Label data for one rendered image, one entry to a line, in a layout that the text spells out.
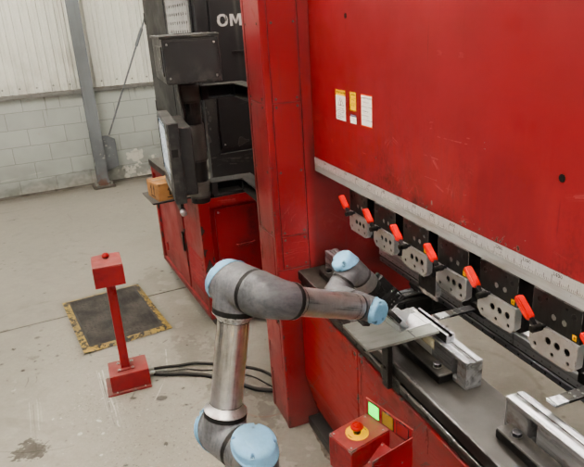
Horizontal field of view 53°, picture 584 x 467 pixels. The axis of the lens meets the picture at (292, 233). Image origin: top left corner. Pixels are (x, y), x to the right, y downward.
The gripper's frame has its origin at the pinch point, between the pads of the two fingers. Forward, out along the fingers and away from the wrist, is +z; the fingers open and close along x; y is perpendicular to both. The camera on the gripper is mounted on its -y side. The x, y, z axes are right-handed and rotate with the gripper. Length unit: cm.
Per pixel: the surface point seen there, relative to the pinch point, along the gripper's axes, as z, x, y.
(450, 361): 10.7, -17.6, 1.1
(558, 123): -52, -53, 51
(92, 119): -18, 657, -32
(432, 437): 17.2, -25.5, -20.5
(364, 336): -8.3, -0.9, -11.0
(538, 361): 27.8, -29.0, 19.2
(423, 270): -10.2, -3.4, 17.5
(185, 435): 39, 107, -110
